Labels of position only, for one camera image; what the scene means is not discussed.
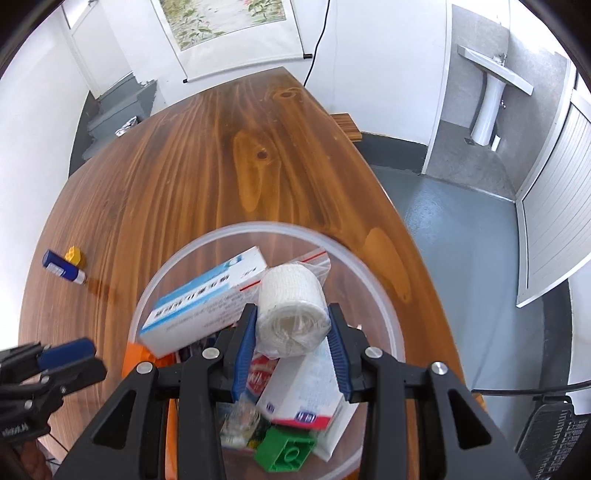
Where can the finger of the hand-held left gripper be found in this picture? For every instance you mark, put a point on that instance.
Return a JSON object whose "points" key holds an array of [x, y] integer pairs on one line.
{"points": [[78, 376], [69, 351]]}

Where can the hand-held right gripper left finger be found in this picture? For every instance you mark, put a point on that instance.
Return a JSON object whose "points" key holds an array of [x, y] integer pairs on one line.
{"points": [[244, 353]]}

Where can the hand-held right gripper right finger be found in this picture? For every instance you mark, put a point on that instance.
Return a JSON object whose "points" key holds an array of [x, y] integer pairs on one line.
{"points": [[337, 355]]}

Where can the red and blue card box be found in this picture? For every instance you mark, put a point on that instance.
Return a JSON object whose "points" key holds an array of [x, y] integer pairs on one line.
{"points": [[263, 376]]}

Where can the small white medicine box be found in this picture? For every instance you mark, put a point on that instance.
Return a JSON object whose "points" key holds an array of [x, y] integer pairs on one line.
{"points": [[300, 392]]}

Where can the orange tube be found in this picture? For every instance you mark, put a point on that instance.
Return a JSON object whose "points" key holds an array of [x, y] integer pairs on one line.
{"points": [[136, 357]]}

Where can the white bandage roll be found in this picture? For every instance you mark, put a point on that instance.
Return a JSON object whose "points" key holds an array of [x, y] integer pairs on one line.
{"points": [[291, 304]]}

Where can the blue and white mask packet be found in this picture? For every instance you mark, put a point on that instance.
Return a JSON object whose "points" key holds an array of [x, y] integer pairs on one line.
{"points": [[238, 422]]}

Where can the long white medicine box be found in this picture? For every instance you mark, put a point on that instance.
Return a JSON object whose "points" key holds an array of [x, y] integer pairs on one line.
{"points": [[198, 300]]}

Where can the clear plastic bowl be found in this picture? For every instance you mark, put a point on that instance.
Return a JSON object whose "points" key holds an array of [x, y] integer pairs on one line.
{"points": [[355, 277]]}

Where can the clear zip bag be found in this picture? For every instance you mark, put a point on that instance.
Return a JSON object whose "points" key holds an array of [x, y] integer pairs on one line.
{"points": [[318, 265]]}

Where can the green toy block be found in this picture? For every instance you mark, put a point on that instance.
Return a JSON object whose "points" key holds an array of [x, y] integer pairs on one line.
{"points": [[286, 454]]}

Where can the wooden desktop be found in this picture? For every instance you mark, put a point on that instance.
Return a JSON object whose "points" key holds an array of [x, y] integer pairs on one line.
{"points": [[231, 184]]}

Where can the person's left hand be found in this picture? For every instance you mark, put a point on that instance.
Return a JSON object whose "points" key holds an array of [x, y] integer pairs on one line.
{"points": [[30, 461]]}

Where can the dark blue tube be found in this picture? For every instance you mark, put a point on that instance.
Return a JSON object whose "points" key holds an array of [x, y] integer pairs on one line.
{"points": [[60, 268]]}

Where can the yellow toy block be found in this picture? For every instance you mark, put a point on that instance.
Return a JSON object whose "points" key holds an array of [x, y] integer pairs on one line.
{"points": [[74, 255]]}

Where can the wooden stool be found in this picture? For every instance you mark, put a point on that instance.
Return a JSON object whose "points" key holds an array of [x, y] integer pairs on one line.
{"points": [[347, 127]]}

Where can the crumpled foil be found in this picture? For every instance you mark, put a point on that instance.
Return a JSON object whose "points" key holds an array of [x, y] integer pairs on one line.
{"points": [[126, 127]]}

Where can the black mesh chair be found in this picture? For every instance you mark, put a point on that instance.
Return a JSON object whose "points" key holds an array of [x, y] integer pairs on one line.
{"points": [[554, 438]]}

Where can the white ribbed door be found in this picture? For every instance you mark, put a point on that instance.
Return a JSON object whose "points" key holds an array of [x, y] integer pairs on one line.
{"points": [[549, 230]]}

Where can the grey stairs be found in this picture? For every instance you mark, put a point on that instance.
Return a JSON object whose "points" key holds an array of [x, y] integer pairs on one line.
{"points": [[120, 110]]}

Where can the plain white door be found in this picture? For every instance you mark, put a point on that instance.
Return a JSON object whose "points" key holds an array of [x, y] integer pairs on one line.
{"points": [[97, 46]]}

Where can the hanging scroll painting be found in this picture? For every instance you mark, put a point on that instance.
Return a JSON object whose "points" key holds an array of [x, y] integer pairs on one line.
{"points": [[221, 27]]}

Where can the white pedestal sink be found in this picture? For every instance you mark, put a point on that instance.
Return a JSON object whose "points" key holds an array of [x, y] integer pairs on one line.
{"points": [[489, 92]]}

